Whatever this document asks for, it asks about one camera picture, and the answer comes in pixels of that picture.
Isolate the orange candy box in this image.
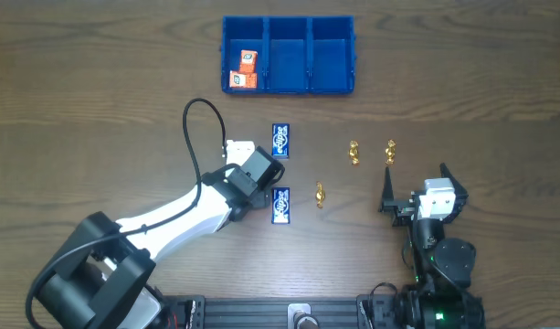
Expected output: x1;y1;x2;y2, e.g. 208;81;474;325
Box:
238;48;259;74
228;70;259;90

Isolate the mounting rail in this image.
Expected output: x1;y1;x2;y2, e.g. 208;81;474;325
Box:
158;294;402;329

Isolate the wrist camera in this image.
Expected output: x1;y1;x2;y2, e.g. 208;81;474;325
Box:
223;139;257;166
417;178;457;221

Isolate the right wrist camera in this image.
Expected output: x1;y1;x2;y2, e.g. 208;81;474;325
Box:
417;178;457;221

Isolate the blue tray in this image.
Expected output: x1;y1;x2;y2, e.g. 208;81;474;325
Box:
220;15;357;96

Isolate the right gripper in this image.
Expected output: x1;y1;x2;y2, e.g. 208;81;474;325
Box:
378;163;469;228

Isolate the black cable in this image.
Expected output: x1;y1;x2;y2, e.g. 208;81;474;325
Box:
25;97;228;329
400;226;445;284

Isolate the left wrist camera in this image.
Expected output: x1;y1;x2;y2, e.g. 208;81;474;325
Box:
223;139;257;166

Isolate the blue candy pack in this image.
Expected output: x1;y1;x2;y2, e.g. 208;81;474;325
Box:
270;122;291;160
270;186;291;226

